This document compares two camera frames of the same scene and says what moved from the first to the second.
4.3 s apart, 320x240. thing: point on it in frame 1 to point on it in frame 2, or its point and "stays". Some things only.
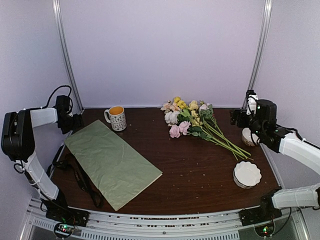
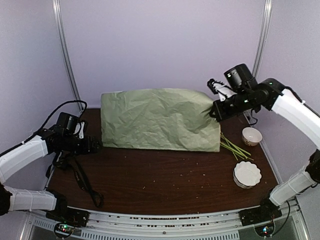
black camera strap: (67, 160) stays
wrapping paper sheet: (119, 171) to (159, 119)
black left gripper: (79, 123) to (93, 149)
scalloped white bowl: (246, 174) stays
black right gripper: (234, 116) to (221, 115)
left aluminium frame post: (63, 40) stays
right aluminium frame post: (262, 47) stays
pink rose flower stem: (183, 128) to (235, 150)
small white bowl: (247, 138) stays
